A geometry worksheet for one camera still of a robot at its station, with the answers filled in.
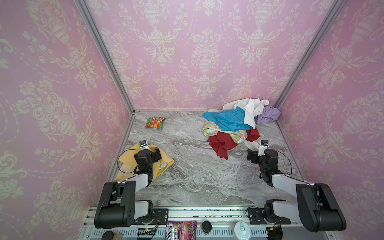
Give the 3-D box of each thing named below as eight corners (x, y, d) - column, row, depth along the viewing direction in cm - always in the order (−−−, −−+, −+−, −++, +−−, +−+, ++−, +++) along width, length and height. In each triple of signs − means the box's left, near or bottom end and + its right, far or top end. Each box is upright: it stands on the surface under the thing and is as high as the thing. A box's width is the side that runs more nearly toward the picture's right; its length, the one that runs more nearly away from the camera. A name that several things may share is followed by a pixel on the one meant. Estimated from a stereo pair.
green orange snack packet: (145, 128, 113) (144, 125, 111) (149, 118, 119) (148, 116, 117) (162, 129, 112) (161, 127, 110) (165, 120, 118) (164, 117, 116)
